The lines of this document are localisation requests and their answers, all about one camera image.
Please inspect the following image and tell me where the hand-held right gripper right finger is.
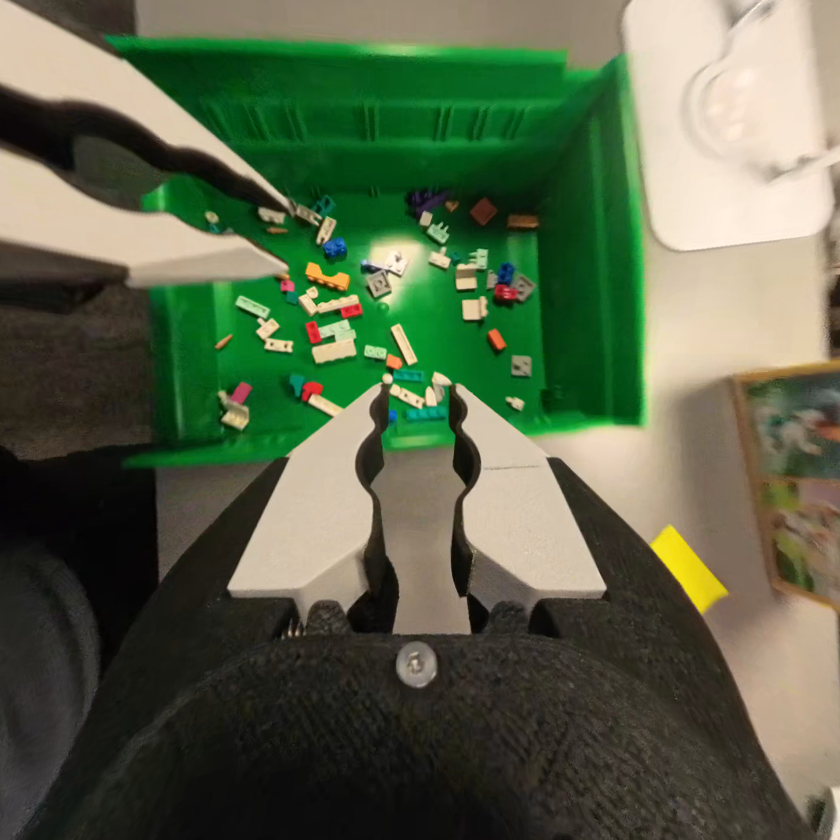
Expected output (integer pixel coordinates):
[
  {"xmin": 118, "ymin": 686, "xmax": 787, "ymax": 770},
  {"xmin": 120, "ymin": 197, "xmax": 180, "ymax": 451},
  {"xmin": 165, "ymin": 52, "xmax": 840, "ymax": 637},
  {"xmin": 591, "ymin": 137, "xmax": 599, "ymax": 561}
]
[{"xmin": 449, "ymin": 382, "xmax": 608, "ymax": 609}]

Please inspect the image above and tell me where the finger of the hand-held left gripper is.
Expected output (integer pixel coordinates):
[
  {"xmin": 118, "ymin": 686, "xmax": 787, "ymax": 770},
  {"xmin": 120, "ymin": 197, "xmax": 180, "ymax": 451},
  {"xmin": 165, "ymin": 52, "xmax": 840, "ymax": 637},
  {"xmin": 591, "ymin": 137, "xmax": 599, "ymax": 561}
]
[
  {"xmin": 0, "ymin": 141, "xmax": 291, "ymax": 290},
  {"xmin": 0, "ymin": 0, "xmax": 294, "ymax": 214}
]

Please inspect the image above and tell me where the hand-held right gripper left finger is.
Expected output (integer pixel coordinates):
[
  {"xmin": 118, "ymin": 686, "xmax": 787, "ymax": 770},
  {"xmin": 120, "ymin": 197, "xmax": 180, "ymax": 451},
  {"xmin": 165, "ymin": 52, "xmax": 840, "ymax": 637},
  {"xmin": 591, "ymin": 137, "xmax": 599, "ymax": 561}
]
[{"xmin": 226, "ymin": 382, "xmax": 399, "ymax": 621}]

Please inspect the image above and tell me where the pile of mixed lego pieces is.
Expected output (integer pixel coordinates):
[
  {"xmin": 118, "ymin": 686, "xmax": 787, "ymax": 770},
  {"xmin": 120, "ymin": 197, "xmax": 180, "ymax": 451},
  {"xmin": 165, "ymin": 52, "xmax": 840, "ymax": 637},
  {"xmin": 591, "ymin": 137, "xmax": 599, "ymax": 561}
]
[{"xmin": 203, "ymin": 190, "xmax": 547, "ymax": 435}]

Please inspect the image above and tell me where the green plastic bin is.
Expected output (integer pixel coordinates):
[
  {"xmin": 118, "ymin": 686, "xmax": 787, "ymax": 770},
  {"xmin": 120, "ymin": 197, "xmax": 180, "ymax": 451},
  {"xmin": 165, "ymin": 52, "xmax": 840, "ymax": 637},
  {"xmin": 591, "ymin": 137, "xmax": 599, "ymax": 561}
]
[{"xmin": 105, "ymin": 36, "xmax": 648, "ymax": 471}]

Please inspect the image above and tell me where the yellow lego box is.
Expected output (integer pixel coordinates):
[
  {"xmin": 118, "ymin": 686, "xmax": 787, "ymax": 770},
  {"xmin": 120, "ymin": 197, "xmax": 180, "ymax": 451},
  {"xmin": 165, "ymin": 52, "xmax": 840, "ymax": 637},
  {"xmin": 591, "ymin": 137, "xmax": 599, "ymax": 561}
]
[{"xmin": 730, "ymin": 361, "xmax": 840, "ymax": 613}]

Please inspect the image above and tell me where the yellow sticky note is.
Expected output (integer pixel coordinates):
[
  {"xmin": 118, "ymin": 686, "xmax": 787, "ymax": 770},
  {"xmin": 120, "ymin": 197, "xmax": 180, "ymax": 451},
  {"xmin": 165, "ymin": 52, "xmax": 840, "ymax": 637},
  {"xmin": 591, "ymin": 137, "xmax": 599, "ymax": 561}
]
[{"xmin": 650, "ymin": 525, "xmax": 730, "ymax": 615}]

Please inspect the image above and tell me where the person's torso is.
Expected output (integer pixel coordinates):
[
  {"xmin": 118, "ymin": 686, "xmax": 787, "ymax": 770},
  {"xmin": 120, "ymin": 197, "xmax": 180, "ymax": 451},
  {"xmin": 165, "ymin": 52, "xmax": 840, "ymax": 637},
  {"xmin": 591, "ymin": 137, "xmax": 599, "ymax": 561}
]
[{"xmin": 0, "ymin": 537, "xmax": 104, "ymax": 824}]

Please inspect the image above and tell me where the beige book stand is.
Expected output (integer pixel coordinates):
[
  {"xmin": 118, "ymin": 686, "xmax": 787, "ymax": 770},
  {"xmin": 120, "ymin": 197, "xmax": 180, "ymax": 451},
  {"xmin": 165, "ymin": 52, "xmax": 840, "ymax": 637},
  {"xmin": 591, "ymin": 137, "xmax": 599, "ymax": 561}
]
[{"xmin": 620, "ymin": 0, "xmax": 840, "ymax": 253}]

